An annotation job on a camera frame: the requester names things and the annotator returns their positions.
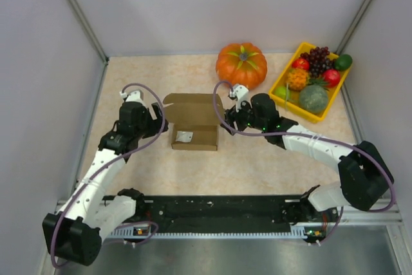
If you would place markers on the orange pumpkin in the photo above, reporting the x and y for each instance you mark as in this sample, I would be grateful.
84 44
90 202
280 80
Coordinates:
242 63

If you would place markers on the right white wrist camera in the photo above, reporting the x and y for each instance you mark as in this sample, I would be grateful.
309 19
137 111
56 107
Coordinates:
239 93

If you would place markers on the red apple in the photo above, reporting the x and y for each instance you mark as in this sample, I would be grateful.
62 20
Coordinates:
301 63
331 78

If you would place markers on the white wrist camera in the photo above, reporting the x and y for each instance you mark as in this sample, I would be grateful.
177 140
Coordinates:
133 96
239 93

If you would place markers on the red apple left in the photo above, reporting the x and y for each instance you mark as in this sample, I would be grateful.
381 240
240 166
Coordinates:
301 63

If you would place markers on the white paper label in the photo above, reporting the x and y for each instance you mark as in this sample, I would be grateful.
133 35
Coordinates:
184 136

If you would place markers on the red apple right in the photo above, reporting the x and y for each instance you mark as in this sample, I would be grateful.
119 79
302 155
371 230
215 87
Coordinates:
331 78

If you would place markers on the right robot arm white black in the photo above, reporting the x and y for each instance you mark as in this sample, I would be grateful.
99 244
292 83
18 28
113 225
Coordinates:
363 175

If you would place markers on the dark purple grape bunch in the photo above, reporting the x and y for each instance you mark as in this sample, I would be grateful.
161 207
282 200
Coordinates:
318 59

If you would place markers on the orange pineapple toy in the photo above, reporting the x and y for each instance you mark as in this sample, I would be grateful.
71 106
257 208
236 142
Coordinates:
297 79

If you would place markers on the brown cardboard box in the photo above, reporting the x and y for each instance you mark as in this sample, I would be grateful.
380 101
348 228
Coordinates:
199 113

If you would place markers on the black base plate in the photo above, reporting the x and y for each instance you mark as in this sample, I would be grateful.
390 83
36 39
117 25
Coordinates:
229 214

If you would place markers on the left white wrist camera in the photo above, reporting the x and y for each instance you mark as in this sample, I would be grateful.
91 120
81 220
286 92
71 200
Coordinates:
133 96

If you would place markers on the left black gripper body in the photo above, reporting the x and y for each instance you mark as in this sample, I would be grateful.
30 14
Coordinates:
149 127

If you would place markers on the green melon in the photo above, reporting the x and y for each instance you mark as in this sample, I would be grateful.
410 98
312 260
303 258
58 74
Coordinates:
313 99

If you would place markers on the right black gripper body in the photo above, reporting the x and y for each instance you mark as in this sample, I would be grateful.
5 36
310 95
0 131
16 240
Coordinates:
245 118

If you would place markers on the green avocado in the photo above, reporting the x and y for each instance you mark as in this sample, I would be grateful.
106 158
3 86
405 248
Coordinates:
343 62

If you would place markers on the green lime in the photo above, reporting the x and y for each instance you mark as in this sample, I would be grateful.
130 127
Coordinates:
282 92

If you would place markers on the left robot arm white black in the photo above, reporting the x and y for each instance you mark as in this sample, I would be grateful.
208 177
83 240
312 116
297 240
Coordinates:
77 230

